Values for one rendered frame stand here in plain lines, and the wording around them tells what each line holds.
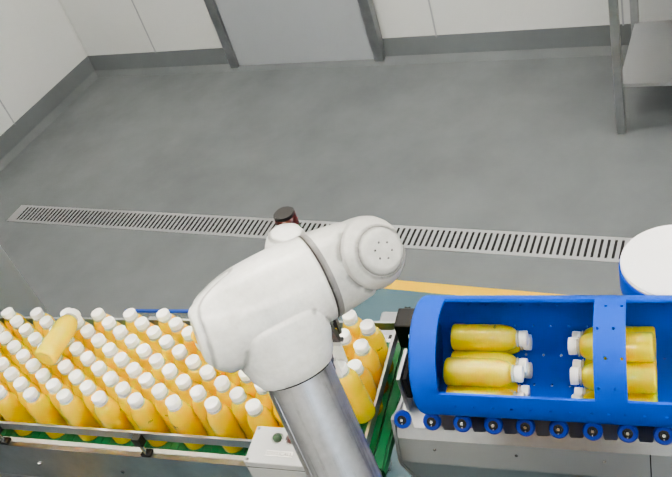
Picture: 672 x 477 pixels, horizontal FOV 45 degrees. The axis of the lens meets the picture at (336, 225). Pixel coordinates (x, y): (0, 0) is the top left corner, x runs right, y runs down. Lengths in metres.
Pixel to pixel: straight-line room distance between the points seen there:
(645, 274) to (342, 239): 1.22
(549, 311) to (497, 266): 1.76
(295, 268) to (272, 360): 0.13
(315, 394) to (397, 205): 3.16
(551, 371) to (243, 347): 1.13
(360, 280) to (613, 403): 0.87
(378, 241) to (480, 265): 2.72
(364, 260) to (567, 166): 3.25
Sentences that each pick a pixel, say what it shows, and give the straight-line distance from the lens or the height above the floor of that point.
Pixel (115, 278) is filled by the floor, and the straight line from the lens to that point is 4.61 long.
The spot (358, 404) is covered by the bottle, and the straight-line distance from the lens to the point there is 2.02.
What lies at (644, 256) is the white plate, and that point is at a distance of 2.25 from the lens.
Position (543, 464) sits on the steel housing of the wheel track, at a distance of 2.07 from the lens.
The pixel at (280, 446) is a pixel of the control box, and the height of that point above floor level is 1.10.
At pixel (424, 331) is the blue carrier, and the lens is 1.88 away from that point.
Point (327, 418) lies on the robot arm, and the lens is 1.17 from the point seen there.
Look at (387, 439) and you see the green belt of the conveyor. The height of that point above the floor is 0.89.
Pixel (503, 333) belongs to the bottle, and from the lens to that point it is 1.98.
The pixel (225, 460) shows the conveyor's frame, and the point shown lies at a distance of 2.26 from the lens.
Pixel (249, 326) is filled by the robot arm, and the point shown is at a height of 1.86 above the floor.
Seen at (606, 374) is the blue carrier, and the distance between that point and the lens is 1.81.
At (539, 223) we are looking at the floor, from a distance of 3.97.
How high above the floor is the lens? 2.59
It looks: 37 degrees down
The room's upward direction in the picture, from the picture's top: 20 degrees counter-clockwise
